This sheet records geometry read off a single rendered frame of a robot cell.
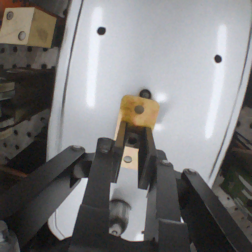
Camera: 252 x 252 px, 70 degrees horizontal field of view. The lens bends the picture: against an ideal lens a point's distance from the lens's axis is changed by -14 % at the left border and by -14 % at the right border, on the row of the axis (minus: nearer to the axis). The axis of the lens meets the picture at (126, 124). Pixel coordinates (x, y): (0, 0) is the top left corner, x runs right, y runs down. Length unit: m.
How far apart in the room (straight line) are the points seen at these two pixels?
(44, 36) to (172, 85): 0.14
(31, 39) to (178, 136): 0.18
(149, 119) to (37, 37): 0.13
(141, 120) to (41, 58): 0.43
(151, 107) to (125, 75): 0.05
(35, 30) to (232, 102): 0.22
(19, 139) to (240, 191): 0.60
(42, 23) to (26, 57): 0.41
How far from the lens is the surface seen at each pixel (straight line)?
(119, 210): 0.26
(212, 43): 0.24
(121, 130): 0.18
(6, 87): 0.20
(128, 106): 0.20
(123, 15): 0.23
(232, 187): 0.29
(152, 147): 0.16
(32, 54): 0.60
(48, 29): 0.22
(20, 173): 0.37
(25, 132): 0.65
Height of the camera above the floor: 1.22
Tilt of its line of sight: 73 degrees down
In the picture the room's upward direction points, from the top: 168 degrees counter-clockwise
